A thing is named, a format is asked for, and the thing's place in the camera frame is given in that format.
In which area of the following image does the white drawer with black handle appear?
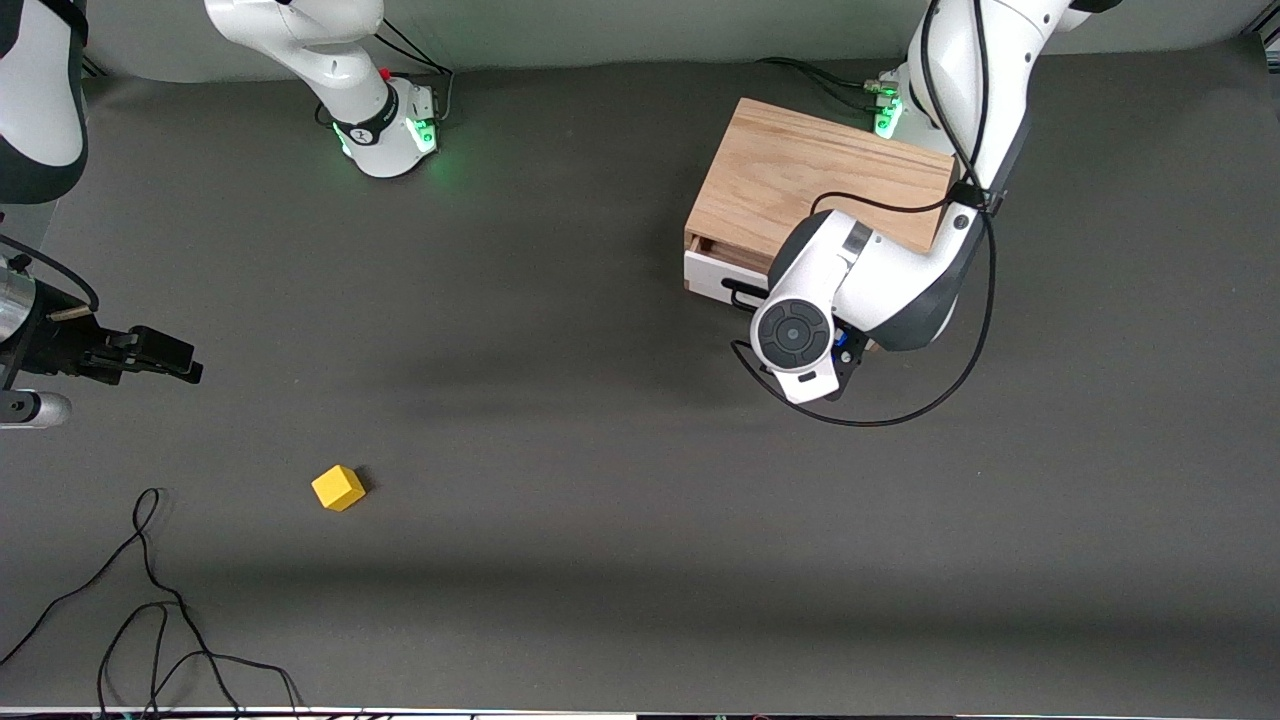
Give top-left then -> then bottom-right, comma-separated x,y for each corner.
683,235 -> 793,313

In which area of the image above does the yellow cube block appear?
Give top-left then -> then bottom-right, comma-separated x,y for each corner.
311,465 -> 367,513

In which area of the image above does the wooden drawer cabinet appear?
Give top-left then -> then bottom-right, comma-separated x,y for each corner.
683,96 -> 959,293

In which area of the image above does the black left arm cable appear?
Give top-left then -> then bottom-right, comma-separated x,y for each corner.
730,0 -> 1003,430

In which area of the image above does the long black loose cable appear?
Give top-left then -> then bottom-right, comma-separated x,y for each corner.
0,487 -> 246,717

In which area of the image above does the black left base cable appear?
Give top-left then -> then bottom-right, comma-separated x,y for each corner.
756,56 -> 898,111

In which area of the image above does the black base cable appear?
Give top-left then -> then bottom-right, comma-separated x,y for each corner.
756,56 -> 898,111
365,20 -> 457,127

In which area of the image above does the short black loose cable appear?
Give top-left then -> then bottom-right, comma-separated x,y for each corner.
96,602 -> 304,717

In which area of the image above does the black right base cable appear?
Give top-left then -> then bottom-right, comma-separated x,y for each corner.
365,20 -> 457,127

